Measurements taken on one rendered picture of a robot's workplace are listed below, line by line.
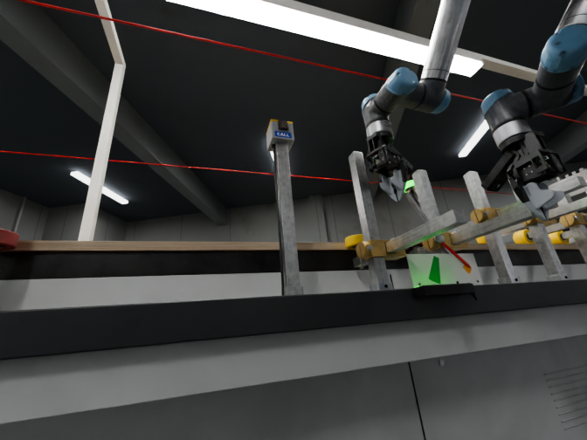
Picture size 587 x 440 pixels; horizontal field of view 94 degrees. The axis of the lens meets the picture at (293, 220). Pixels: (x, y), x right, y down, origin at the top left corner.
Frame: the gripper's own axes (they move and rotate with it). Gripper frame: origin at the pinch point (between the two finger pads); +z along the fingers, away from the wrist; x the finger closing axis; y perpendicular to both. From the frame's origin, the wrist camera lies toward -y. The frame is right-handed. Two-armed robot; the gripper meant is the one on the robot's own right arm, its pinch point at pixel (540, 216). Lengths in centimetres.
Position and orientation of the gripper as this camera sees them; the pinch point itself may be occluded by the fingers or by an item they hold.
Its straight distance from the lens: 87.8
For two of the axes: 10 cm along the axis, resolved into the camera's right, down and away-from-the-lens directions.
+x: 9.5, 0.3, 3.0
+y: 2.9, -3.8, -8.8
